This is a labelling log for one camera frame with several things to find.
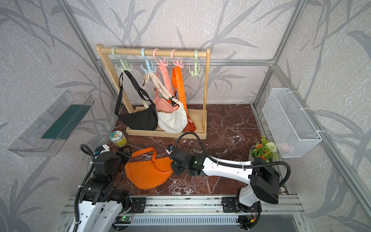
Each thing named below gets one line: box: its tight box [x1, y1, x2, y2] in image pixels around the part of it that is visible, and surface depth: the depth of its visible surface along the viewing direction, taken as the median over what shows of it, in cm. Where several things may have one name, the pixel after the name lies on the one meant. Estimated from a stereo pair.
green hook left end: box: [111, 46, 133, 73], surface depth 75 cm
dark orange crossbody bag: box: [171, 65, 197, 132], surface depth 79 cm
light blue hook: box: [141, 47, 157, 75], surface depth 75 cm
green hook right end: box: [188, 49, 203, 78], surface depth 72 cm
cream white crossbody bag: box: [141, 71, 188, 134], surface depth 90 cm
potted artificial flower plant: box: [248, 134, 279, 163], surface depth 79 cm
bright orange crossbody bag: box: [125, 147, 173, 189], surface depth 82 cm
